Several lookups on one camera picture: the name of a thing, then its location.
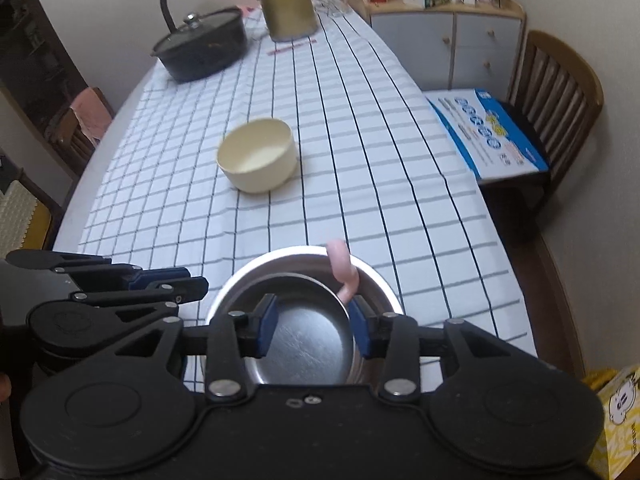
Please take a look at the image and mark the large steel mixing bowl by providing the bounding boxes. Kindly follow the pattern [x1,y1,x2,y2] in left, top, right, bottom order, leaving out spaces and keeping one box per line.
[206,240,404,385]

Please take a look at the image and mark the pink bowl with steel insert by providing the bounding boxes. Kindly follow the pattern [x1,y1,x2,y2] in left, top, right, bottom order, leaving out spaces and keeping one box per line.
[224,246,362,385]

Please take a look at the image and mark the cream round bowl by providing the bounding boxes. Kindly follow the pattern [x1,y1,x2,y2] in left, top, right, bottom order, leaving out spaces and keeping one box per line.
[216,118,298,194]

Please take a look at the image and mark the cream foam pad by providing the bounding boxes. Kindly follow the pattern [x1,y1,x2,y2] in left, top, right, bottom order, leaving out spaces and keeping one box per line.
[0,180,38,259]

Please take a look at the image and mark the wooden chair left side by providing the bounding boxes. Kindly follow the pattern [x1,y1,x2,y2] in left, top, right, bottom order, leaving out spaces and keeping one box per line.
[49,87,115,176]

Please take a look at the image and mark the wooden chair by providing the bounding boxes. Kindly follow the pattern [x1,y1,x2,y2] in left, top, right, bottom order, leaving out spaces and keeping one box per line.
[479,29,606,221]
[49,87,115,176]

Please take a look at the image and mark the pink towel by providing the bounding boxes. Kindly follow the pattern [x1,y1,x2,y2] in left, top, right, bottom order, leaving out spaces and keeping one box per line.
[70,88,113,145]

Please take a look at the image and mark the white checked tablecloth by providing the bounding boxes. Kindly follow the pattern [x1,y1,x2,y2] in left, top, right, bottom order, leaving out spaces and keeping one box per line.
[77,0,539,394]

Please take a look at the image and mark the dark bookshelf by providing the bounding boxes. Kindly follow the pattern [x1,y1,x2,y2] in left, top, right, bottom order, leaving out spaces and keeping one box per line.
[1,0,87,136]

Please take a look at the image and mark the blue white package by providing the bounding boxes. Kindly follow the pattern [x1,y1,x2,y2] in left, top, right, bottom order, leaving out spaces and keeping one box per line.
[424,89,548,184]

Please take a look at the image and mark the yellow cartoon box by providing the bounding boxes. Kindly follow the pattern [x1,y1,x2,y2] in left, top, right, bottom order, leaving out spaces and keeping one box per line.
[582,364,639,479]

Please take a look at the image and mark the black pot with glass lid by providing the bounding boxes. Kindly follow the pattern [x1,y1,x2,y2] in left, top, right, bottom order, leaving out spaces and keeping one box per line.
[152,6,247,84]

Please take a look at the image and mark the wooden chair right side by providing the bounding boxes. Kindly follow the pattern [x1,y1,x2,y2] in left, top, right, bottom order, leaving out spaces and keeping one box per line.
[479,29,606,221]

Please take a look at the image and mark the red pen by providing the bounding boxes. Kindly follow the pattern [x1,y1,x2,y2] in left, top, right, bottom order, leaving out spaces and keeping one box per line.
[267,39,317,56]

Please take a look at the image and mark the grey drawer cabinet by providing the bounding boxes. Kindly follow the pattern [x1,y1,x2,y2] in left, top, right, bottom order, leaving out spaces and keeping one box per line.
[346,0,526,100]

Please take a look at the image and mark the gold thermos jug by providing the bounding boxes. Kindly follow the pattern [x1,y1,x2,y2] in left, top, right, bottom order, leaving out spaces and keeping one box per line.
[258,0,319,42]

